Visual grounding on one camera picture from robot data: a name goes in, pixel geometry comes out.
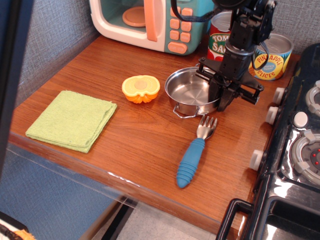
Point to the pineapple slices can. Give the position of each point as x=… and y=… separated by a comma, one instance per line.
x=280, y=48

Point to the blue handled fork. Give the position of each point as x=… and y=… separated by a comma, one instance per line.
x=191, y=158

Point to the orange fuzzy object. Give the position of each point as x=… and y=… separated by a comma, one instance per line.
x=24, y=235

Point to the tomato sauce can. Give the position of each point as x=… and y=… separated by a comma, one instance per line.
x=219, y=33

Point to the green cloth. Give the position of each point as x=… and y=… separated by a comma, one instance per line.
x=72, y=120

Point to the toy microwave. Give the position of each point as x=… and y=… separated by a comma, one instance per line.
x=149, y=24

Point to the black toy stove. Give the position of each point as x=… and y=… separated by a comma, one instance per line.
x=286, y=203

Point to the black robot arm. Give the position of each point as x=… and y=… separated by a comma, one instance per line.
x=250, y=25

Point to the white stove knob upper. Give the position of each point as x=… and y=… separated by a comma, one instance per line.
x=278, y=95

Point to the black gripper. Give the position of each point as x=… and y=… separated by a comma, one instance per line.
x=230, y=78

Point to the white stove knob lower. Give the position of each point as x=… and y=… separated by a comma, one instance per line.
x=256, y=159

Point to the white stove knob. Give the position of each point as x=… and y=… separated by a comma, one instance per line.
x=256, y=159
x=271, y=115
x=278, y=95

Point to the white stove knob middle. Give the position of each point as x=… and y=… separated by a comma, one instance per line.
x=271, y=115

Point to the stainless steel pan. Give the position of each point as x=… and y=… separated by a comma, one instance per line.
x=189, y=93

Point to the orange toy half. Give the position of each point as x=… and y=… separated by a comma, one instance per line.
x=141, y=88

